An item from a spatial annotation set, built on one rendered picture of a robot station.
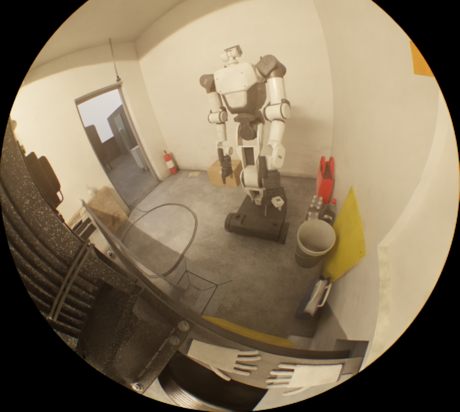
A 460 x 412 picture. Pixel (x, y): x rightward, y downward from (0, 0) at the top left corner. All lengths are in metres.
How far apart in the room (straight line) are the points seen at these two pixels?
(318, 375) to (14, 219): 0.80
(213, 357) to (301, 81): 2.05
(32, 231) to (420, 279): 0.86
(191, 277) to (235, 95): 1.43
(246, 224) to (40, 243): 1.30
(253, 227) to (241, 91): 1.03
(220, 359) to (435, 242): 0.69
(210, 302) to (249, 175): 1.03
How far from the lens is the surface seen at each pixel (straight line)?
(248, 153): 1.01
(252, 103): 0.86
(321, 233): 1.26
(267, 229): 1.26
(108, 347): 0.54
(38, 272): 0.38
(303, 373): 0.60
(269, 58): 0.84
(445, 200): 0.52
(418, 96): 0.55
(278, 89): 0.79
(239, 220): 1.33
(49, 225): 0.35
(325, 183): 1.60
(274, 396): 0.64
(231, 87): 0.87
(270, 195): 0.71
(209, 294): 1.31
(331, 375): 0.65
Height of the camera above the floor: 1.23
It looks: 34 degrees down
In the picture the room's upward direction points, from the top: 15 degrees counter-clockwise
